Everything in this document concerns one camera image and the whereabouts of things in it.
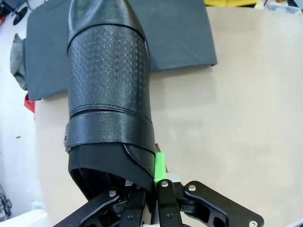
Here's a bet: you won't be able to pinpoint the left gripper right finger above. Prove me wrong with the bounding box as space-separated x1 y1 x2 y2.
153 152 265 227

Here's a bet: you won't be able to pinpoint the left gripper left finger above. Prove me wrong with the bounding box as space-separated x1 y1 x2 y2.
53 185 147 227

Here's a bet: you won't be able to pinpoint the black leather loafer shoe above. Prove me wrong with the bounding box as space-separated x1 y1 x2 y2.
63 0 157 206

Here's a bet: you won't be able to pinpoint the small red object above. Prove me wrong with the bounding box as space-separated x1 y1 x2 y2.
24 93 36 114

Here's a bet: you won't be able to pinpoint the dark gray cloth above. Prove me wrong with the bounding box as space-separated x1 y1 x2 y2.
9 33 28 91

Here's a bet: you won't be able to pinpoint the person in yellow hoodie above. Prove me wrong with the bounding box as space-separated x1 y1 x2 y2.
204 0 259 7

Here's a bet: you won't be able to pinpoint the black round floor base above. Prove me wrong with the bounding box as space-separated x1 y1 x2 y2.
13 6 28 26

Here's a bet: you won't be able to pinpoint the dark floor cables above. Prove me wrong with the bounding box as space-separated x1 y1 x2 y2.
0 186 13 216

